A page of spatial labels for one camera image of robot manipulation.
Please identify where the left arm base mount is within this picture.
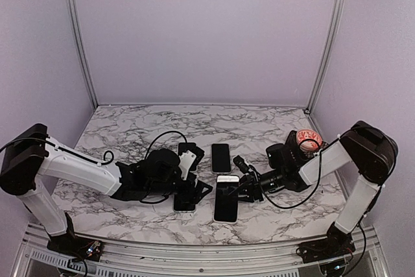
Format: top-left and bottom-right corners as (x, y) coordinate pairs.
(47, 212), (103, 262)

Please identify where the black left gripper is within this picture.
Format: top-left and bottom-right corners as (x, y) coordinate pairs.
(147, 171), (213, 204)

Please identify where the red white patterned bowl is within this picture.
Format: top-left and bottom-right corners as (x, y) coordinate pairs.
(296, 129), (322, 152)

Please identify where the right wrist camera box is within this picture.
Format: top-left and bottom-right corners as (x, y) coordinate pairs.
(233, 155), (254, 176)

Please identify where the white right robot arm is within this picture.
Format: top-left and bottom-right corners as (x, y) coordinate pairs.
(227, 121), (398, 256)

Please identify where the clear magsafe phone case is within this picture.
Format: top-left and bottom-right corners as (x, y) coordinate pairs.
(210, 143), (233, 175)

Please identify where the aluminium right corner post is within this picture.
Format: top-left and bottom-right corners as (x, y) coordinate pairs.
(307, 0), (345, 114)

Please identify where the aluminium corner post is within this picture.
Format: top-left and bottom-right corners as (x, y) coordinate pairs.
(66, 0), (99, 110)
(307, 0), (345, 114)

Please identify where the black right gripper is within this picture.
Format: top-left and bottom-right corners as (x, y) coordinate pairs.
(228, 168), (285, 202)

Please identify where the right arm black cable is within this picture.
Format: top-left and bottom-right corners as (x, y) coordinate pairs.
(249, 143), (341, 210)

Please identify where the aluminium front rail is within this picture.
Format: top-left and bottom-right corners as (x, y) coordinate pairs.
(12, 228), (390, 277)

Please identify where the pink phone case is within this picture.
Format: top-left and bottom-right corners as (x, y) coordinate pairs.
(213, 175), (241, 224)

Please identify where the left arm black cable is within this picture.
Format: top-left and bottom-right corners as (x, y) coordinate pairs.
(0, 130), (185, 205)

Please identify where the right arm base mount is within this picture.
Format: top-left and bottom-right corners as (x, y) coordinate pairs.
(296, 223), (356, 263)

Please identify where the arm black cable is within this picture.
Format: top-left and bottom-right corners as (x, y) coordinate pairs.
(249, 143), (341, 210)
(0, 130), (185, 205)

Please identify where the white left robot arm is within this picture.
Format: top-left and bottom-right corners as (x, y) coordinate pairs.
(1, 123), (213, 254)

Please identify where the aluminium left corner post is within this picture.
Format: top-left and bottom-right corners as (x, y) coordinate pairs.
(66, 0), (99, 110)

